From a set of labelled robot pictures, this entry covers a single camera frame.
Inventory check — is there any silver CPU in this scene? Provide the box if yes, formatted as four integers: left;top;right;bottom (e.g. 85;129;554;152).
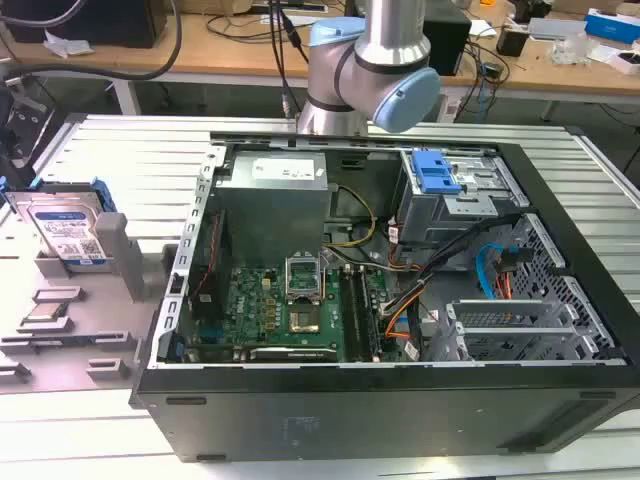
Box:
24;302;69;324

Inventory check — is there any thin black cable metal plug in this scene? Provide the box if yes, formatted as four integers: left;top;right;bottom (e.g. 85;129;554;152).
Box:
268;0;309;120

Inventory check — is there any yellow wire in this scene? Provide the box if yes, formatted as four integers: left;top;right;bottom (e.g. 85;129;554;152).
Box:
324;184;377;249

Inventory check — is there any black open PC case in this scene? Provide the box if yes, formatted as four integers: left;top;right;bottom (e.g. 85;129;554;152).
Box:
128;130;640;464

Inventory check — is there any wooden desk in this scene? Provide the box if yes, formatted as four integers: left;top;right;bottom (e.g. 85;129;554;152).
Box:
0;9;640;121

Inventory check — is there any black RAM slot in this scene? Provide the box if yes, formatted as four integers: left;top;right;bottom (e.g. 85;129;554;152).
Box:
341;267;361;362
355;267;381;362

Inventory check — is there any metal drive cage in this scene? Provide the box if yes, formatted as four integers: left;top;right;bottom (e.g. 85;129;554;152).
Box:
394;149;531;246

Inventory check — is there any black case fan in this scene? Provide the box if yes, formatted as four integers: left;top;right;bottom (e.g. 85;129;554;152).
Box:
189;209;231;326

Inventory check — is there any metal socket cover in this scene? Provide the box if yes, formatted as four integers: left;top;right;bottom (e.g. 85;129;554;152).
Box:
283;255;321;305

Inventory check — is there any grey power supply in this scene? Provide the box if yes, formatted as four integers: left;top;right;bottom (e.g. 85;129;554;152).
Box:
212;149;331;261

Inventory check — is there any crumpled white paper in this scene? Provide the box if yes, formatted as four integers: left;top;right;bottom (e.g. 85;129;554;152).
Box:
43;28;95;57

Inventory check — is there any orange data wire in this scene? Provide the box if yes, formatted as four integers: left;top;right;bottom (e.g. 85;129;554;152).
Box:
384;289;426;341

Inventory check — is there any black graphics card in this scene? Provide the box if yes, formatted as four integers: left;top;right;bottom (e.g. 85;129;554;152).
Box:
248;345;339;364

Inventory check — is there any flat grey box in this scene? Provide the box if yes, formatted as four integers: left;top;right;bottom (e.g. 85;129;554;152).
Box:
528;17;587;42

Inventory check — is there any large black box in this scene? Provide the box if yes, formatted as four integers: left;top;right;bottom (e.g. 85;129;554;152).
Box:
8;0;169;50

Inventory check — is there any green motherboard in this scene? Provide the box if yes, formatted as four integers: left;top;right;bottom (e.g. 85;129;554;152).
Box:
219;264;406;364

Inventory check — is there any black computer tower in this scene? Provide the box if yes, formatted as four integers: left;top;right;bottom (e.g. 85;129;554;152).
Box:
423;5;474;77

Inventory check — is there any small black box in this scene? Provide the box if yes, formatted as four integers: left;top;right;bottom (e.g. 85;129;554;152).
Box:
495;27;527;57

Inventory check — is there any blue drive latch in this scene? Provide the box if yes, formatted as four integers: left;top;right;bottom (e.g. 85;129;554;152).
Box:
410;149;462;197

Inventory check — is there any white box black inside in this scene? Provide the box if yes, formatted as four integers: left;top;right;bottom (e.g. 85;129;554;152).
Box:
608;47;640;76

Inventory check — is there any metal disk bay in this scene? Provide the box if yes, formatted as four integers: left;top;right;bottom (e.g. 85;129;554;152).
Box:
429;298;616;362

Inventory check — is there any grey parts rack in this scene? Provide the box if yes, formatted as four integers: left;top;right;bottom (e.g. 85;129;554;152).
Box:
0;212;169;396

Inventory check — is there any thick grey cable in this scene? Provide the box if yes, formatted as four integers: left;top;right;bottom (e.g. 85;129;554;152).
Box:
0;0;181;82

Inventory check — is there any CPU socket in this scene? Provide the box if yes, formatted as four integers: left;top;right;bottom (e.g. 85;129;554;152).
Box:
287;307;321;334

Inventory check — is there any hard disk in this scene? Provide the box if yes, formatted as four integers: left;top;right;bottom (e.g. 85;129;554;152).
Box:
2;177;119;274

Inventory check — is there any blue data wire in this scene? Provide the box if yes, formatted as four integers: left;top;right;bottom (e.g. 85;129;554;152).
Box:
474;243;519;301

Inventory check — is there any orange power wire black plug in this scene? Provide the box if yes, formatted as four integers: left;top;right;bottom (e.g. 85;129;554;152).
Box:
492;247;534;301

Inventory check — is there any black wire bundle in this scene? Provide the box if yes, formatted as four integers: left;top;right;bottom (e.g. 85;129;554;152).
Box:
379;212;524;321

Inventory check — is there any clear plastic bag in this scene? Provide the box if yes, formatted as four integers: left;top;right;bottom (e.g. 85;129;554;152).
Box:
551;35;601;65

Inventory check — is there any blue cardboard box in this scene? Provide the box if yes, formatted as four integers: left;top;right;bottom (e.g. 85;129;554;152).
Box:
584;8;640;39

